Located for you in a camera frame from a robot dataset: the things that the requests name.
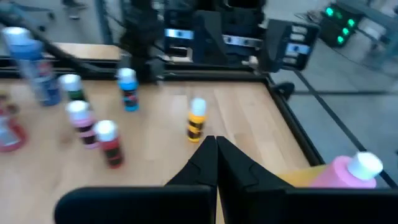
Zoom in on small red paint bottle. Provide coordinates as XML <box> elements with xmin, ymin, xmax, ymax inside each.
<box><xmin>93</xmin><ymin>119</ymin><xmax>124</xmax><ymax>169</ymax></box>

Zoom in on large red paint bottle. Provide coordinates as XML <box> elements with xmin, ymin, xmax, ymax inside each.
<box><xmin>0</xmin><ymin>93</ymin><xmax>29</xmax><ymax>153</ymax></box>

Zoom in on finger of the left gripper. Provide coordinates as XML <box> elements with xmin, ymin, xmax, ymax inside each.
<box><xmin>192</xmin><ymin>11</ymin><xmax>229</xmax><ymax>65</ymax></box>
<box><xmin>259</xmin><ymin>18</ymin><xmax>321</xmax><ymax>72</ymax></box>

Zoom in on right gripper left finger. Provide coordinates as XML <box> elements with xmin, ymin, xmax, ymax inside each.
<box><xmin>54</xmin><ymin>136</ymin><xmax>218</xmax><ymax>224</ymax></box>

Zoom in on black frame clamp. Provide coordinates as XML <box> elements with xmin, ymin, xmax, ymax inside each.
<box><xmin>273</xmin><ymin>81</ymin><xmax>295</xmax><ymax>101</ymax></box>

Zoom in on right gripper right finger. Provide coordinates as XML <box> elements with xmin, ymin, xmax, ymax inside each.
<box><xmin>216</xmin><ymin>136</ymin><xmax>398</xmax><ymax>224</ymax></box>

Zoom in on black aluminium table frame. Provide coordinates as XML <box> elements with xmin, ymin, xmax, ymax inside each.
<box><xmin>0</xmin><ymin>0</ymin><xmax>398</xmax><ymax>189</ymax></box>

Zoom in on small yellow paint bottle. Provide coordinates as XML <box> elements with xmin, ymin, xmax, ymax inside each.
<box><xmin>187</xmin><ymin>97</ymin><xmax>208</xmax><ymax>144</ymax></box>

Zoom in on translucent yellow plastic tray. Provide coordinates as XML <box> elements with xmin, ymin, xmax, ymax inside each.
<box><xmin>276</xmin><ymin>164</ymin><xmax>330</xmax><ymax>188</ymax></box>

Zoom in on small pink paint bottle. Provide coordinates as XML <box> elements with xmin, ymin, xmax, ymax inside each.
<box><xmin>65</xmin><ymin>100</ymin><xmax>99</xmax><ymax>149</ymax></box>

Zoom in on large blue paint bottle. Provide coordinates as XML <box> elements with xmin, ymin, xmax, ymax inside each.
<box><xmin>1</xmin><ymin>26</ymin><xmax>62</xmax><ymax>107</ymax></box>

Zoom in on large pink paint bottle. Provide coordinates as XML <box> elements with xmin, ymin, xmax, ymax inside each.
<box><xmin>309</xmin><ymin>151</ymin><xmax>384</xmax><ymax>190</ymax></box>

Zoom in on wooden bench green legs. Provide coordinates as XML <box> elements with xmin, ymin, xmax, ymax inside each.
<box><xmin>51</xmin><ymin>42</ymin><xmax>124</xmax><ymax>60</ymax></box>

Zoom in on black computer green lights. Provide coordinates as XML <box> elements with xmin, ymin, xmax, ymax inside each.
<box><xmin>319</xmin><ymin>2</ymin><xmax>358</xmax><ymax>47</ymax></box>

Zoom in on small blue paint bottle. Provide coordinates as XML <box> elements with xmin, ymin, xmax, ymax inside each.
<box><xmin>116</xmin><ymin>67</ymin><xmax>140</xmax><ymax>113</ymax></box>

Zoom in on small green paint bottle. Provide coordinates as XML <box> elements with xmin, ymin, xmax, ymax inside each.
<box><xmin>58</xmin><ymin>73</ymin><xmax>86</xmax><ymax>102</ymax></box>

